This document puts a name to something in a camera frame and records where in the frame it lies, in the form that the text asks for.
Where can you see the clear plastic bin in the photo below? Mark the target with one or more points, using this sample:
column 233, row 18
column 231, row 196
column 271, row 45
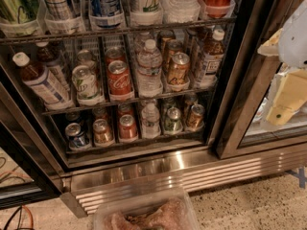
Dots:
column 170, row 209

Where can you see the iced tea bottle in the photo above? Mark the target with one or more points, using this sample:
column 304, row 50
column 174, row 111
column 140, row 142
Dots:
column 52, row 58
column 212, row 53
column 43, row 82

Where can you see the rear white green can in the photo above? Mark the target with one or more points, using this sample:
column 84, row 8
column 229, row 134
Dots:
column 86, row 57

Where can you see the left open fridge door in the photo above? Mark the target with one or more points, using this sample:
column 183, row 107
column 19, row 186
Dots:
column 27, row 176

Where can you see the iced tea bottle right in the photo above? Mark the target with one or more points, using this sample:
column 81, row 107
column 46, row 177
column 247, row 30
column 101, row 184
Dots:
column 212, row 53

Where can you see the green can shelf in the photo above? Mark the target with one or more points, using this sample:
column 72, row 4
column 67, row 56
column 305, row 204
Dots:
column 172, row 121
column 18, row 11

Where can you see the green can bottom shelf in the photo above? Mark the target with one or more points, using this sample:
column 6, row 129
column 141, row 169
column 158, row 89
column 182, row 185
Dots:
column 172, row 121

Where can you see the front white green soda can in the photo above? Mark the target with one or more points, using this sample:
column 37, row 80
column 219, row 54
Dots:
column 87, row 86

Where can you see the water bottle bottom shelf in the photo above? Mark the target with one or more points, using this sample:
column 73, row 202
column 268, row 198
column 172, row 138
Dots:
column 150, row 121

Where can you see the front red coca-cola can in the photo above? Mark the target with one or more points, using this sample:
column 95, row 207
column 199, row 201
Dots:
column 119, row 81

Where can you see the right glass fridge door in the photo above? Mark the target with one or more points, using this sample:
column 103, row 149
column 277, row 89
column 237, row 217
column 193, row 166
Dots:
column 249, row 81

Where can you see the front gold soda can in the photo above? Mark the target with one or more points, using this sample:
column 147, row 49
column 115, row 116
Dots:
column 178, row 71

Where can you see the rear gold soda can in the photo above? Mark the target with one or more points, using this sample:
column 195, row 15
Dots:
column 172, row 46

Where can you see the red can bottom shelf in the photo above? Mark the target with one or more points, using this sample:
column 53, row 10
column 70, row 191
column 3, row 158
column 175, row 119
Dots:
column 127, row 128

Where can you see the brown can bottom shelf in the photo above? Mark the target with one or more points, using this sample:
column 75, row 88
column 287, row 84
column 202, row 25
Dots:
column 103, row 134

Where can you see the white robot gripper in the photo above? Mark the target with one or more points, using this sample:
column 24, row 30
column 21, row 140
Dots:
column 295, row 40

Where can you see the clear water bottle top shelf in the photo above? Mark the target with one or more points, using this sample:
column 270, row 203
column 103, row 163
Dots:
column 180, row 11

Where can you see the blue pepsi can bottom shelf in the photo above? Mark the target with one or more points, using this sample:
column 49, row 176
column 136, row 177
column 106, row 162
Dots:
column 77, row 137

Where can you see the rear red coca-cola can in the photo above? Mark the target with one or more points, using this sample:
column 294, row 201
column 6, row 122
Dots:
column 115, row 53

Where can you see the striped can top shelf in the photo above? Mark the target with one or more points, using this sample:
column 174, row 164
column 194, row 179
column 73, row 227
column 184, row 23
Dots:
column 64, row 9

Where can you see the gold can bottom shelf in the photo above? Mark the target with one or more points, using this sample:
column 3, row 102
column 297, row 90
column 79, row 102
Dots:
column 195, row 117

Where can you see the gold soda can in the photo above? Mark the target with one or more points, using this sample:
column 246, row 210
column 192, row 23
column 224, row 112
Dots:
column 172, row 46
column 178, row 71

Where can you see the stainless fridge vent grille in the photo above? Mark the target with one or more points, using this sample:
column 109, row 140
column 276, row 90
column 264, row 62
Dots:
column 192, row 170

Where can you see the blue white can top shelf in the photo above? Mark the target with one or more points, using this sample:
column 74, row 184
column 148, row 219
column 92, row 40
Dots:
column 105, row 14

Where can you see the rear iced tea bottle left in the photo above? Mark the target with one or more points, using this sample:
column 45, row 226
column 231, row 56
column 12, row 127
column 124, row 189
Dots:
column 52, row 58

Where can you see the front water bottle middle shelf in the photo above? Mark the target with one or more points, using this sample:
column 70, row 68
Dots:
column 149, row 70

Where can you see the front iced tea bottle left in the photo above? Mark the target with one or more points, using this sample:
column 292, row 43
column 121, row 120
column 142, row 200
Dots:
column 43, row 82

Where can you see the green can top shelf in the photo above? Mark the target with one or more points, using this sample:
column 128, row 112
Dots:
column 18, row 11

